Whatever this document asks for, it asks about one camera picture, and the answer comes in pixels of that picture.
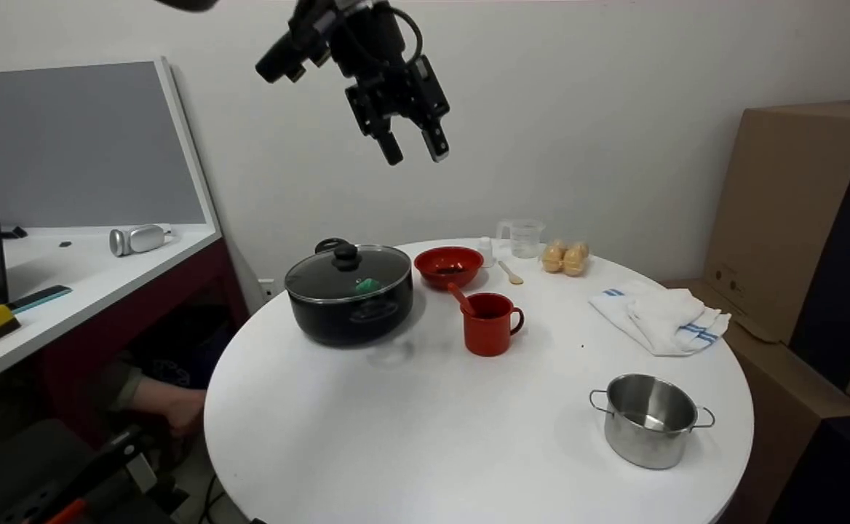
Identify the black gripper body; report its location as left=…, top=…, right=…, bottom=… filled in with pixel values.
left=333, top=0, right=454, bottom=137

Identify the red cup with handle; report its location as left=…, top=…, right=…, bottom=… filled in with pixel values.
left=460, top=287, right=527, bottom=357

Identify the clear glass cup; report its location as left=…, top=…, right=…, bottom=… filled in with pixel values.
left=496, top=219, right=548, bottom=263

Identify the small wooden spoon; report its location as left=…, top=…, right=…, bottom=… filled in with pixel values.
left=492, top=252, right=527, bottom=287

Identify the person's bare hand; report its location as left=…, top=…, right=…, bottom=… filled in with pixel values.
left=131, top=376, right=206, bottom=437

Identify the red bowl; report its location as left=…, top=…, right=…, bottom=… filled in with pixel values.
left=412, top=244, right=487, bottom=293

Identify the glass pot lid black knob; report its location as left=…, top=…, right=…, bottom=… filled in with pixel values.
left=283, top=239, right=417, bottom=308

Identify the beige egg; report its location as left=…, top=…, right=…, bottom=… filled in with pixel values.
left=563, top=239, right=595, bottom=279
left=540, top=239, right=567, bottom=277

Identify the black cooking pot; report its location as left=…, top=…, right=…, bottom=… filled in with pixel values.
left=283, top=236, right=420, bottom=350

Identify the silver device on desk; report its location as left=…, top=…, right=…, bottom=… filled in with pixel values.
left=104, top=220, right=179, bottom=260

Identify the white cloth with blue print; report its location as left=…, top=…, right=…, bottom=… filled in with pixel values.
left=588, top=279, right=735, bottom=360

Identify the grey partition board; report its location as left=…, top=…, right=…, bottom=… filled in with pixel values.
left=0, top=56, right=222, bottom=234

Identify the white desk with red front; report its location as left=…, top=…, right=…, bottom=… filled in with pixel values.
left=0, top=220, right=250, bottom=434

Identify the large cardboard box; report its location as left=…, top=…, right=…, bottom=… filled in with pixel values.
left=704, top=98, right=850, bottom=346

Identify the small stainless steel pot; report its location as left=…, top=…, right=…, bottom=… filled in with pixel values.
left=586, top=372, right=719, bottom=475

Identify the teal ruler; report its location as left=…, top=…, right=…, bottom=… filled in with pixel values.
left=10, top=282, right=75, bottom=315

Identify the tall black panel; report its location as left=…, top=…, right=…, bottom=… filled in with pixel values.
left=787, top=120, right=850, bottom=391

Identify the low cardboard box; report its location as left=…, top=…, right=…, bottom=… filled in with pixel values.
left=666, top=277, right=850, bottom=524

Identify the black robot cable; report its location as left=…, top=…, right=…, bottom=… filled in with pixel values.
left=384, top=4, right=428, bottom=63

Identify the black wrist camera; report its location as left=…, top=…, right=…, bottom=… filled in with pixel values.
left=254, top=0, right=345, bottom=88

